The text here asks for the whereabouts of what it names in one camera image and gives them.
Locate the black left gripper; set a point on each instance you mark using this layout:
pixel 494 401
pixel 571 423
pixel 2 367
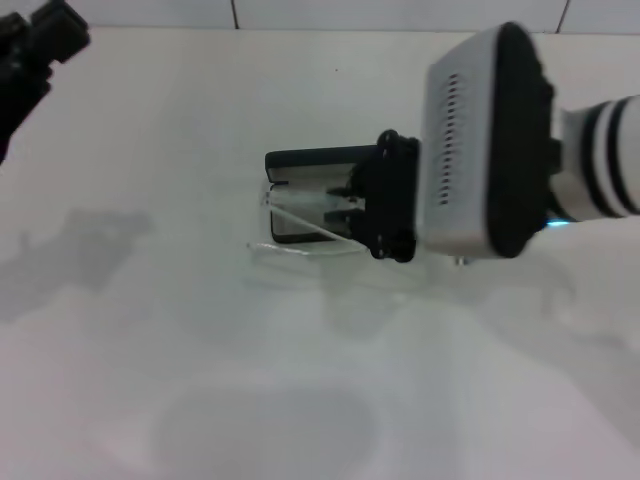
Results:
pixel 12 110

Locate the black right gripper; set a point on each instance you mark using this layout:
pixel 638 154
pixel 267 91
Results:
pixel 390 200

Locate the clear transparent glasses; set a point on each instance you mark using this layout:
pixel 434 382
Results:
pixel 300 220

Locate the black glasses case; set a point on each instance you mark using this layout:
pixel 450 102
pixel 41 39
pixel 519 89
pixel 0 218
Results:
pixel 310 160

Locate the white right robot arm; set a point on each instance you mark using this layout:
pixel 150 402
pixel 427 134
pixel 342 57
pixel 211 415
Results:
pixel 600 165

